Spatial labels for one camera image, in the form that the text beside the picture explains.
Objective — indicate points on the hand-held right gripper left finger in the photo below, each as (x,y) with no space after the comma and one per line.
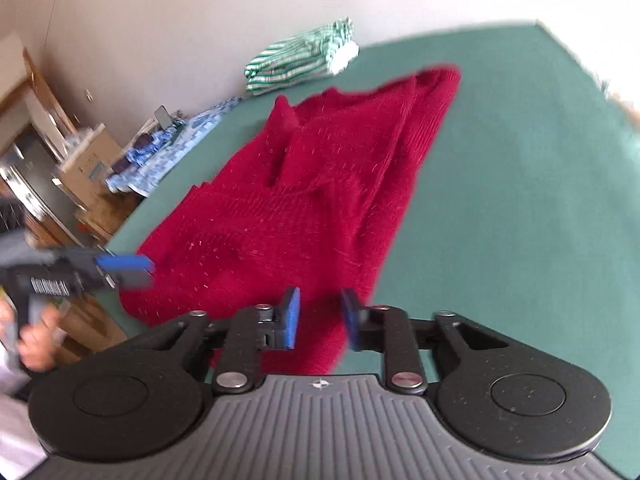
(292,320)

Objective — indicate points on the purple striped cloth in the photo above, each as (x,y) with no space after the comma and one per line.
(136,149)

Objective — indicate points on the small grey device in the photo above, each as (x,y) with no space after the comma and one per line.
(163,116)

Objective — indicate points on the green table cloth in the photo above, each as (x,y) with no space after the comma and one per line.
(500,185)

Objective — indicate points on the red knitted sweater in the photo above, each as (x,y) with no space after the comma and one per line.
(300,200)

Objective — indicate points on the steel appliance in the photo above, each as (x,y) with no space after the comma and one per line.
(30,180)

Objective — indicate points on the green striped folded clothes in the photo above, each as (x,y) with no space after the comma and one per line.
(295,57)

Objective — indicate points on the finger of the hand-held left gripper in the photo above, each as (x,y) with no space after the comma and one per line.
(125,265)

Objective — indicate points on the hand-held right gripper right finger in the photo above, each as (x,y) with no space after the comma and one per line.
(351,325)

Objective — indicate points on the blue patterned white cloth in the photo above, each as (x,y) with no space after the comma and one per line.
(190,130)

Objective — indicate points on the cardboard box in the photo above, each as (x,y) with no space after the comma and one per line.
(95,170)

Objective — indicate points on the person's left hand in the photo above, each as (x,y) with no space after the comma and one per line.
(37,347)

